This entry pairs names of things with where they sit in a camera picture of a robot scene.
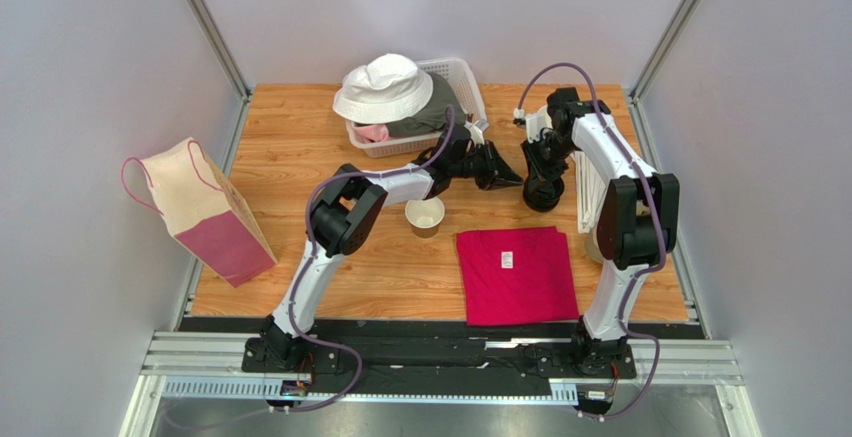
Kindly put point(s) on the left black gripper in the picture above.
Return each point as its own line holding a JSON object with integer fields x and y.
{"x": 497, "y": 173}

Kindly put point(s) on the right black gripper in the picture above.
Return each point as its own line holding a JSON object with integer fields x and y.
{"x": 542, "y": 179}

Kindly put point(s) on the brown paper coffee cup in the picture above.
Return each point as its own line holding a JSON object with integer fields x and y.
{"x": 425, "y": 216}

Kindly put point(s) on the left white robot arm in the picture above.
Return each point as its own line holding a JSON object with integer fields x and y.
{"x": 342, "y": 211}

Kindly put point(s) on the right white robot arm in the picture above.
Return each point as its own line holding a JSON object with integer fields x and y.
{"x": 637, "y": 224}

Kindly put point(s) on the stack of black lids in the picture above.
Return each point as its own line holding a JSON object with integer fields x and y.
{"x": 542, "y": 199}

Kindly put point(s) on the bundle of white straws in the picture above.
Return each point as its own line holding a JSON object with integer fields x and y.
{"x": 590, "y": 191}

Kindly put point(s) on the cardboard cup carrier tray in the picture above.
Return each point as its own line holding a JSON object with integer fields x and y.
{"x": 592, "y": 248}

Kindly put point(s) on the folded red t-shirt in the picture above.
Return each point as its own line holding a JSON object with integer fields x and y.
{"x": 516, "y": 277}

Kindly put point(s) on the olive green folded garment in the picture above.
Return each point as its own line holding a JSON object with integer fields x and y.
{"x": 431, "y": 118}

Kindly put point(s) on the white plastic basket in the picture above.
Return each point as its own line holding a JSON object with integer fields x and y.
{"x": 460, "y": 77}

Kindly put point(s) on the pink cloth in basket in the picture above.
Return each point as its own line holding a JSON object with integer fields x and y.
{"x": 372, "y": 133}

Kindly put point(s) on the white bucket hat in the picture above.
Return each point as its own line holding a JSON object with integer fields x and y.
{"x": 389, "y": 88}

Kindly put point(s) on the pink and cream paper bag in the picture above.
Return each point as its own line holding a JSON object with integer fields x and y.
{"x": 204, "y": 212}

